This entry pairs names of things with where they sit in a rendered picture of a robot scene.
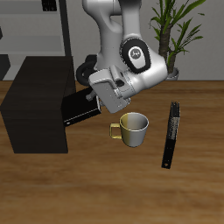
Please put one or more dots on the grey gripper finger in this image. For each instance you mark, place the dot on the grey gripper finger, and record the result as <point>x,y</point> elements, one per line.
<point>91,95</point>

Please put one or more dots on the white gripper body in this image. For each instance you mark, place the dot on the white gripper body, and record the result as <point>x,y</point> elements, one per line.
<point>108,93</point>

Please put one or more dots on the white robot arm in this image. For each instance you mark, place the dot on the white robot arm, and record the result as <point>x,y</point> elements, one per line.
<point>112,38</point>

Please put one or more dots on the black book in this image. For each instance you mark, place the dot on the black book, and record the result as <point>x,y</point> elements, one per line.
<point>172,131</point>
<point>78,107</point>

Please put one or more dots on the white background shelf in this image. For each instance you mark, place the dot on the white background shelf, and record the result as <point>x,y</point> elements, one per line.
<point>32,32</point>

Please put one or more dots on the black box on shelf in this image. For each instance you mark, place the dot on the black box on shelf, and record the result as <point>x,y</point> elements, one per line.
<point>49,4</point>

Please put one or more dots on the yellow and white mug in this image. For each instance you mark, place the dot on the yellow and white mug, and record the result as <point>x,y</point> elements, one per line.
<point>134,131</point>

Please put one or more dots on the dark brown desk caddy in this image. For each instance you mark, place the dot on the dark brown desk caddy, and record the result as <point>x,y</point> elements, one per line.
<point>38,102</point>

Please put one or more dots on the green pot plant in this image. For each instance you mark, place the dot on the green pot plant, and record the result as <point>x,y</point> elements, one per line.
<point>169,32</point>

